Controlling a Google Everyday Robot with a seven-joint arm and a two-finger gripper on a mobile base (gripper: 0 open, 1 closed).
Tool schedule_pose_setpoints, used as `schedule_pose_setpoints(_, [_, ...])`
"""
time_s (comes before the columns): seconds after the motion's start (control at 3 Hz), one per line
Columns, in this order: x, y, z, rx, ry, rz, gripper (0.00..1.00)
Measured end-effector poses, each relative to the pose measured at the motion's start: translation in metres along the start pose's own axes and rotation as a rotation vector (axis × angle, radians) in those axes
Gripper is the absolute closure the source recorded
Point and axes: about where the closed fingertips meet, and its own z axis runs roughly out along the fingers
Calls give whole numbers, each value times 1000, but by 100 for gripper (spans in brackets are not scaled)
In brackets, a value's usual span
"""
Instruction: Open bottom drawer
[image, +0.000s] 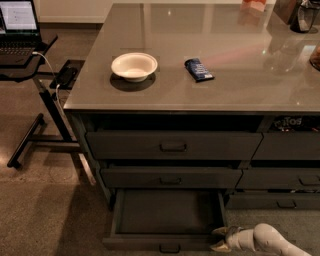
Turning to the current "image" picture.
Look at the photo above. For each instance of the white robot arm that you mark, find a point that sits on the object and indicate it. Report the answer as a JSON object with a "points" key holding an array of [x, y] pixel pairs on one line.
{"points": [[262, 239]]}

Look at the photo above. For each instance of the chips bag in drawer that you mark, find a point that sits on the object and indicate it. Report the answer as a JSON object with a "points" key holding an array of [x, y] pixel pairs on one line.
{"points": [[296, 123]]}

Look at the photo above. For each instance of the grey drawer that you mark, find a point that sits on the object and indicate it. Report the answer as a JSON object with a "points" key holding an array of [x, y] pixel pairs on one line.
{"points": [[165, 220], [176, 145], [170, 177], [289, 146], [295, 201], [279, 178]]}

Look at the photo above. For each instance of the orange box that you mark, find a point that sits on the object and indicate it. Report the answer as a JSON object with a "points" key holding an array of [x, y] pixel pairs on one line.
{"points": [[258, 5]]}

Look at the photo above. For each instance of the black phone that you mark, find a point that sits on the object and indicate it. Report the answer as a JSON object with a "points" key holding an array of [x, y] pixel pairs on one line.
{"points": [[66, 75]]}

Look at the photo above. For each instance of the brown round object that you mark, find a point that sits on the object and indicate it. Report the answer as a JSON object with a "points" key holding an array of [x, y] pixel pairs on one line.
{"points": [[315, 58]]}

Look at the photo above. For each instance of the black laptop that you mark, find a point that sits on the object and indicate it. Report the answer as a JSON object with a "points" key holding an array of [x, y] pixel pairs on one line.
{"points": [[19, 32]]}

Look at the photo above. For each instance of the grey drawer cabinet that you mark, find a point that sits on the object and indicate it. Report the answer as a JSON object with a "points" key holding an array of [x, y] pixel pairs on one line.
{"points": [[187, 96]]}

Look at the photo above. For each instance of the blue snack bar packet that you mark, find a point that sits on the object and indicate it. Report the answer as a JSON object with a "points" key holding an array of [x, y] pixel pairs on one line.
{"points": [[197, 70]]}

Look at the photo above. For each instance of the white bowl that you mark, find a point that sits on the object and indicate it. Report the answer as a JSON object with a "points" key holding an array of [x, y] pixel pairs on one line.
{"points": [[134, 67]]}

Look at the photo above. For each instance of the dark glass jar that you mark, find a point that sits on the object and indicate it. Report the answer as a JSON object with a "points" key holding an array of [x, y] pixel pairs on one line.
{"points": [[304, 15]]}

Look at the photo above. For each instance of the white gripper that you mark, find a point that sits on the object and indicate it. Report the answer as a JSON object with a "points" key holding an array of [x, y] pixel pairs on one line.
{"points": [[234, 239]]}

